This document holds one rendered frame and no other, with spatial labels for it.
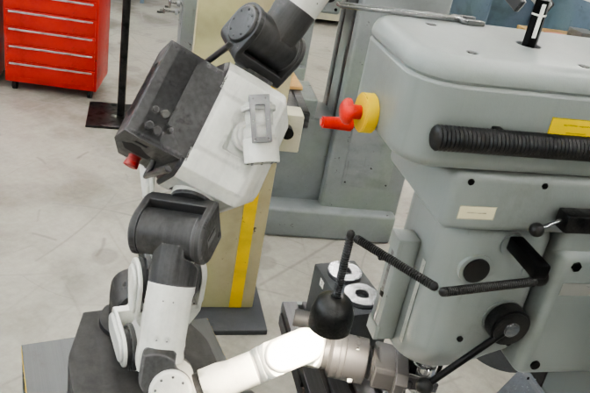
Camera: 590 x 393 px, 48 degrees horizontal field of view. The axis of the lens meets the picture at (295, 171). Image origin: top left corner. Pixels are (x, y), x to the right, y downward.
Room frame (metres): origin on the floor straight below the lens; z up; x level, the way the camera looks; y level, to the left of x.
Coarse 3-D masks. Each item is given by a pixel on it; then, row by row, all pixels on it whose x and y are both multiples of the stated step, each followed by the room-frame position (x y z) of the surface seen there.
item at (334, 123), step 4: (320, 120) 1.02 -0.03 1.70; (324, 120) 1.01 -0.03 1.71; (328, 120) 1.01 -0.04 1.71; (332, 120) 1.01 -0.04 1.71; (336, 120) 1.02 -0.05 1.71; (340, 120) 1.02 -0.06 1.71; (352, 120) 1.02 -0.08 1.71; (320, 124) 1.01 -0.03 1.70; (324, 124) 1.01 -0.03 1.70; (328, 124) 1.01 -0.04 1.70; (332, 124) 1.01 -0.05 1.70; (336, 124) 1.01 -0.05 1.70; (340, 124) 1.01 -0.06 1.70; (352, 124) 1.02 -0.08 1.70; (328, 128) 1.01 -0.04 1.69; (332, 128) 1.01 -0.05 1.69; (336, 128) 1.01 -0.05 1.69; (340, 128) 1.02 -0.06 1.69; (344, 128) 1.02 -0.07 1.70; (348, 128) 1.02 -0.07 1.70; (352, 128) 1.02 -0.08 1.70
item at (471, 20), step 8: (344, 8) 1.01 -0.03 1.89; (352, 8) 1.01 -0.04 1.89; (360, 8) 1.01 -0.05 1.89; (368, 8) 1.02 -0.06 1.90; (376, 8) 1.02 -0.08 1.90; (384, 8) 1.03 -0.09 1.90; (392, 8) 1.04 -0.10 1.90; (408, 16) 1.04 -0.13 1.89; (416, 16) 1.04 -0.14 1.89; (424, 16) 1.05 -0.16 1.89; (432, 16) 1.05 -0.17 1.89; (440, 16) 1.06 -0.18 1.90; (448, 16) 1.07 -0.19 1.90; (456, 16) 1.08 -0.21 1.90; (464, 16) 1.09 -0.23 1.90; (472, 16) 1.11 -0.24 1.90; (464, 24) 1.06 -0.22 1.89; (472, 24) 1.06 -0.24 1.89; (480, 24) 1.07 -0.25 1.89
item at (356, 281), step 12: (324, 264) 1.48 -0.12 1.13; (336, 264) 1.47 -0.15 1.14; (324, 276) 1.42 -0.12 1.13; (348, 276) 1.42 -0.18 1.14; (360, 276) 1.43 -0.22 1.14; (312, 288) 1.46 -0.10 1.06; (324, 288) 1.40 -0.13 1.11; (348, 288) 1.37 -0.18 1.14; (360, 288) 1.38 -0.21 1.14; (372, 288) 1.39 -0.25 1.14; (312, 300) 1.45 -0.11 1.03; (360, 300) 1.33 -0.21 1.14; (372, 300) 1.34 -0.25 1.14; (360, 312) 1.30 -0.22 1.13; (360, 324) 1.29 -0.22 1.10
